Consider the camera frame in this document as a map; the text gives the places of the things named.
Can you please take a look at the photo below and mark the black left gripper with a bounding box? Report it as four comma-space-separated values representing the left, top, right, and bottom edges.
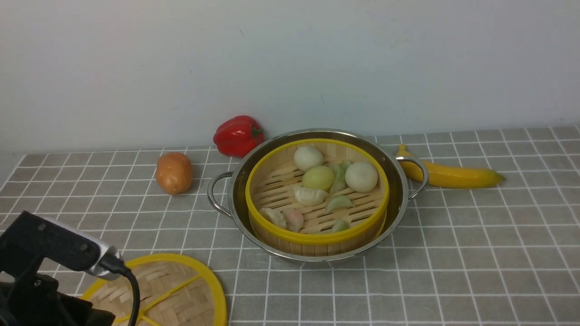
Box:
1, 260, 115, 326

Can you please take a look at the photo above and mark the bamboo steamer lid yellow rim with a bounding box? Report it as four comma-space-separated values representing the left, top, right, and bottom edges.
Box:
82, 253, 228, 326

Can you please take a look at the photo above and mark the bamboo steamer basket yellow rim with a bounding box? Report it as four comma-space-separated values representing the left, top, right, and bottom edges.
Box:
245, 136, 390, 257

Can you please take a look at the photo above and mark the stainless steel pot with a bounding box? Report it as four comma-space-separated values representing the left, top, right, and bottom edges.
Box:
207, 129, 429, 266

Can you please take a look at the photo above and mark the brown potato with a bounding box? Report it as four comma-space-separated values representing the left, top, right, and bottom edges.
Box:
155, 152, 193, 196

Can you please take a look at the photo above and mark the pale white dumpling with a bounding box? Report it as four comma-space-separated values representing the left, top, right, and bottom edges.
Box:
260, 208, 288, 230

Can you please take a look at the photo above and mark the red bell pepper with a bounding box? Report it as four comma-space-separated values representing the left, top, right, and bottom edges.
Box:
213, 115, 265, 158

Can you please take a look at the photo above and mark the pink dumpling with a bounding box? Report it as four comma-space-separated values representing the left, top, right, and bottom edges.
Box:
282, 208, 304, 233

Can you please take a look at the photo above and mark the white round bun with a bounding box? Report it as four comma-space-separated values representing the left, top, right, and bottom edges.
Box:
345, 162, 379, 193
293, 146, 324, 173

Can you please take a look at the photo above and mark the yellow-green round bun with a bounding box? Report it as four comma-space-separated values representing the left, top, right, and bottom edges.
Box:
302, 165, 335, 192

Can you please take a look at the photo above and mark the small green dumpling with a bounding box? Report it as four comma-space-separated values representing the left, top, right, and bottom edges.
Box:
331, 218, 350, 233

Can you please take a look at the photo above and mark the yellow banana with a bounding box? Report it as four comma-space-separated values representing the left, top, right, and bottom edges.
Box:
397, 144, 506, 188

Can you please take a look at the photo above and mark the grey checkered tablecloth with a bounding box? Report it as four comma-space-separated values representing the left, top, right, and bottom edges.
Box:
0, 125, 580, 326

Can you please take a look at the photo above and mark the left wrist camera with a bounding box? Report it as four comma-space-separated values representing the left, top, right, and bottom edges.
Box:
0, 211, 129, 281

